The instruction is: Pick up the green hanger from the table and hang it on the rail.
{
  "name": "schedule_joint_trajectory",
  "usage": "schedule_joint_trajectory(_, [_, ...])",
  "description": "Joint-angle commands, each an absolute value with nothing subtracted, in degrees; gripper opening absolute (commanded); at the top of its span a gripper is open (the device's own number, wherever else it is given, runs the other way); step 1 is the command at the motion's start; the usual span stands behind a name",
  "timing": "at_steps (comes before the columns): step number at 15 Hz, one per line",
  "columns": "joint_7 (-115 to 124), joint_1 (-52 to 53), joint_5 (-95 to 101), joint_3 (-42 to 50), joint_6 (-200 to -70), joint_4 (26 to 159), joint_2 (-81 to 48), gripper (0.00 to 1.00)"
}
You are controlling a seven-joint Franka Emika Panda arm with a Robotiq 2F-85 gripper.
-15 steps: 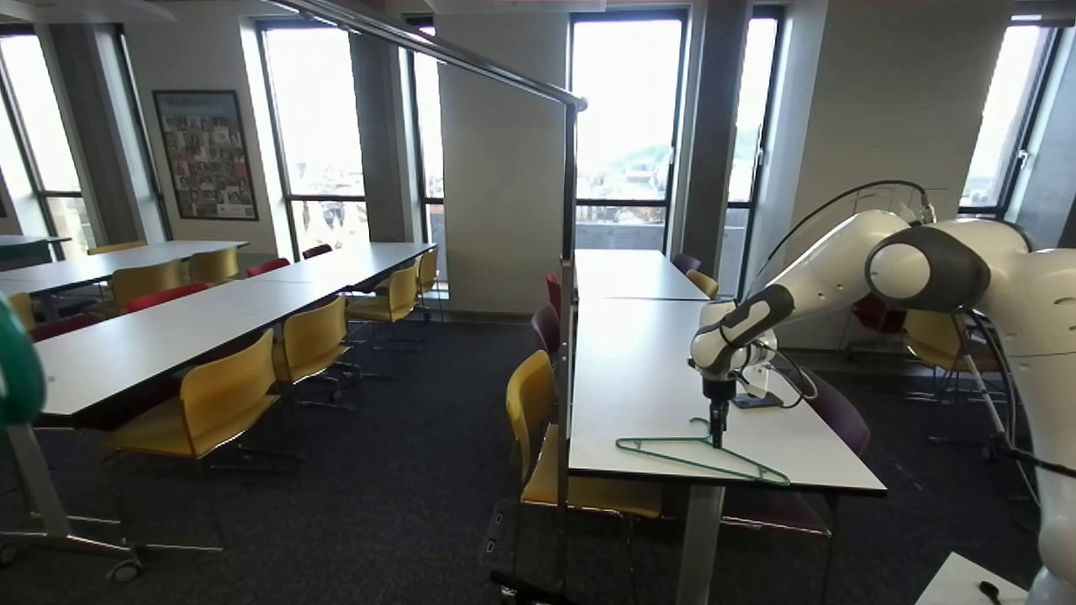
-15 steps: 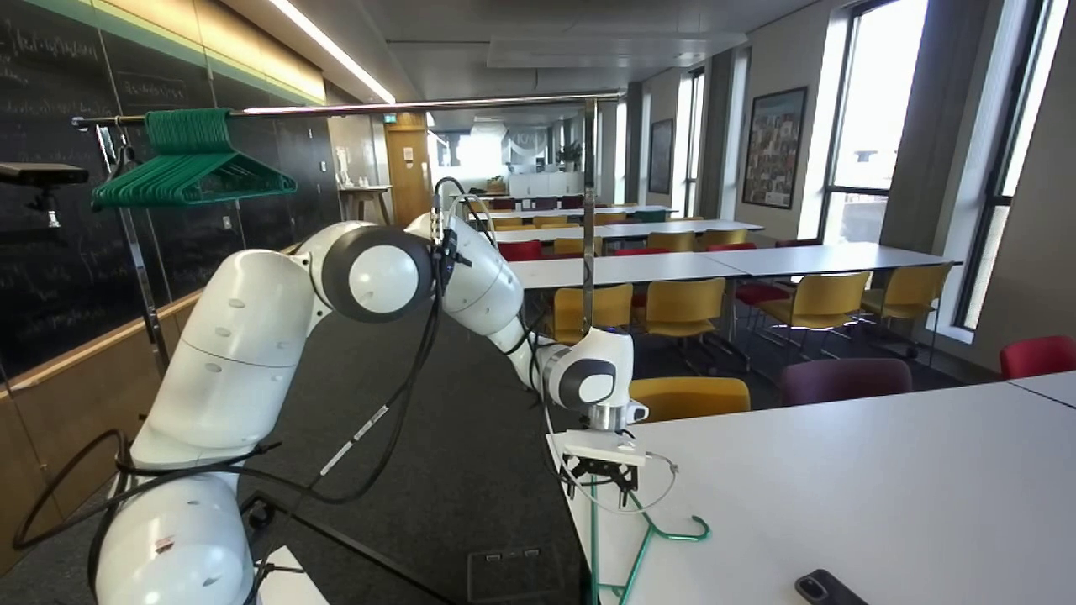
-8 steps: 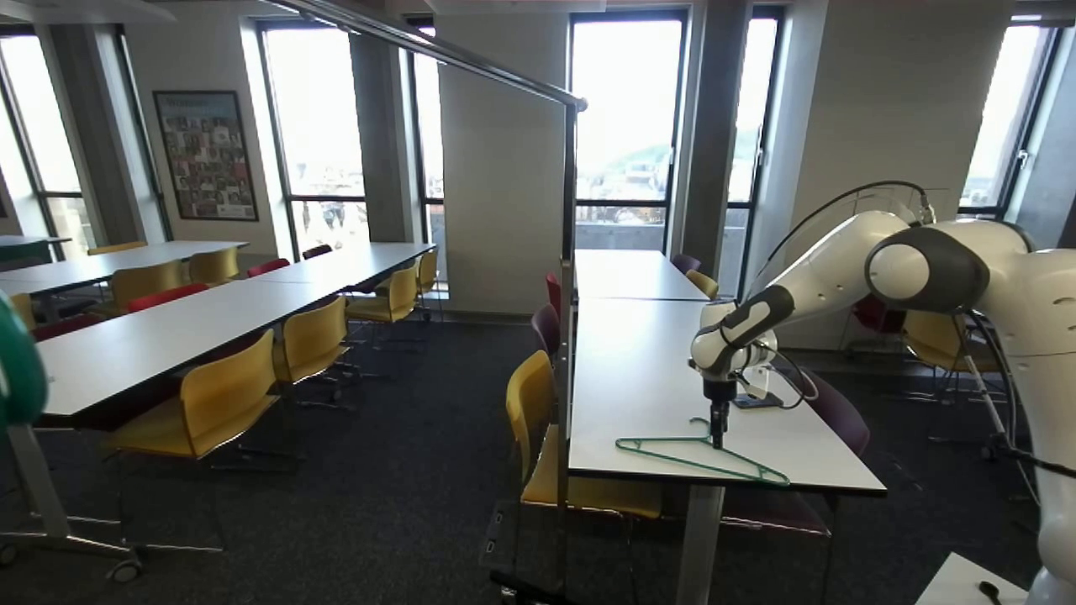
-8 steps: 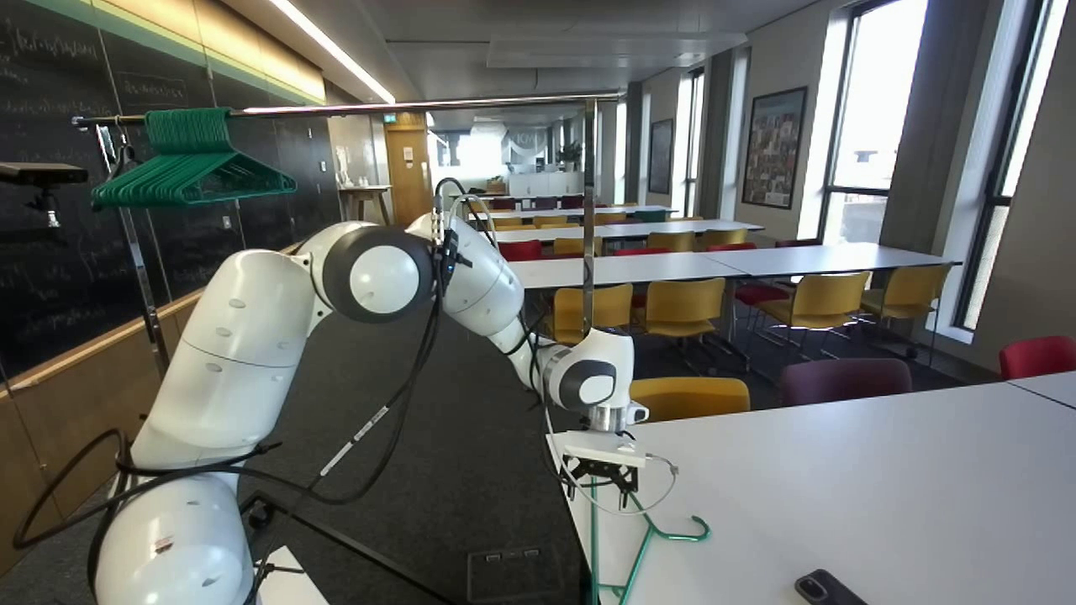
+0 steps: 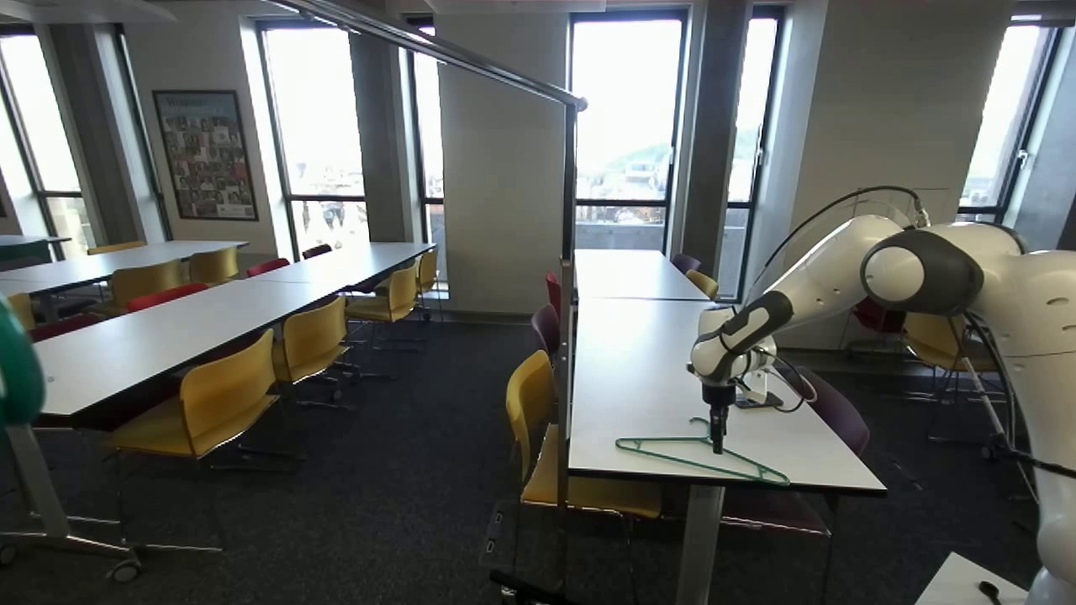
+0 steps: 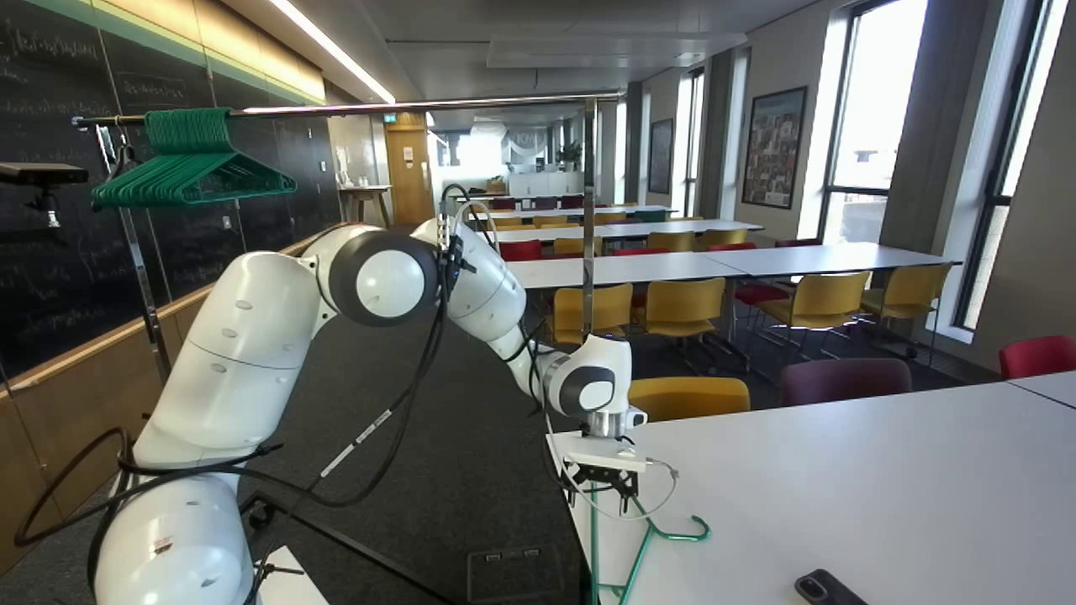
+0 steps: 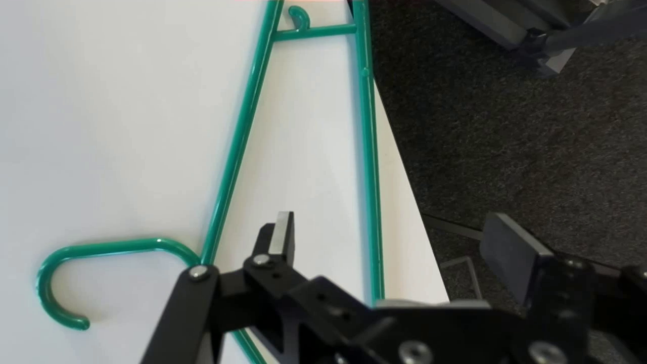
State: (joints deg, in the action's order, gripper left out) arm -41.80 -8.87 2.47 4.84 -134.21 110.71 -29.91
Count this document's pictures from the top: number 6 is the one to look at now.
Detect colourful framed picture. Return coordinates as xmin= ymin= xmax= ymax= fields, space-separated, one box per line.
xmin=741 ymin=85 xmax=809 ymax=214

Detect bunch of green hangers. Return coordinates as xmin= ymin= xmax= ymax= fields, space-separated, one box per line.
xmin=90 ymin=107 xmax=304 ymax=213

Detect red chair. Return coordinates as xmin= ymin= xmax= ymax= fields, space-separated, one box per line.
xmin=998 ymin=331 xmax=1076 ymax=384
xmin=733 ymin=280 xmax=793 ymax=309
xmin=498 ymin=237 xmax=549 ymax=266

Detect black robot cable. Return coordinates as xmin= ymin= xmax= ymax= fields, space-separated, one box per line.
xmin=11 ymin=182 xmax=475 ymax=605

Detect tall glass window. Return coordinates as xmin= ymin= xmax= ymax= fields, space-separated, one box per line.
xmin=954 ymin=0 xmax=1074 ymax=337
xmin=821 ymin=0 xmax=935 ymax=249
xmin=668 ymin=68 xmax=710 ymax=222

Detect metal clothes rack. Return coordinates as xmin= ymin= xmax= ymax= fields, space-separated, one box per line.
xmin=71 ymin=92 xmax=631 ymax=379

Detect white robot base platform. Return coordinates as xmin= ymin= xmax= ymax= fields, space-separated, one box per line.
xmin=251 ymin=543 xmax=330 ymax=605

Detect maroon chair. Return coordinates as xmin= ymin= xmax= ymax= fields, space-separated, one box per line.
xmin=781 ymin=356 xmax=915 ymax=410

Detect dark chalkboard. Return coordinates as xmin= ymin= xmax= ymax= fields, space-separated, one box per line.
xmin=0 ymin=0 xmax=348 ymax=379

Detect long white table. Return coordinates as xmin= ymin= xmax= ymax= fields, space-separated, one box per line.
xmin=503 ymin=243 xmax=966 ymax=297
xmin=491 ymin=219 xmax=767 ymax=251
xmin=481 ymin=201 xmax=678 ymax=226

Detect wooden door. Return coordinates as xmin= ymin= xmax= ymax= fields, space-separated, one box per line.
xmin=384 ymin=111 xmax=437 ymax=231

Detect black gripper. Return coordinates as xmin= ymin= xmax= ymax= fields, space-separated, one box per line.
xmin=563 ymin=459 xmax=646 ymax=521

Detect black smartphone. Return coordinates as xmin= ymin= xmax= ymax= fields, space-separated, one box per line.
xmin=793 ymin=567 xmax=867 ymax=605

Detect dark framed picture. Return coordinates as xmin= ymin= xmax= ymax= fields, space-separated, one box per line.
xmin=646 ymin=113 xmax=678 ymax=199

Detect green wire hanger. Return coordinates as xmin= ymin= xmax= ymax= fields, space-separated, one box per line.
xmin=583 ymin=491 xmax=718 ymax=605

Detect floor outlet hatch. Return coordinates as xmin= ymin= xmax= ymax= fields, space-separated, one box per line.
xmin=465 ymin=543 xmax=564 ymax=605

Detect ceiling light strip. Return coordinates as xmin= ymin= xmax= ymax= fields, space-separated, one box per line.
xmin=265 ymin=0 xmax=397 ymax=107

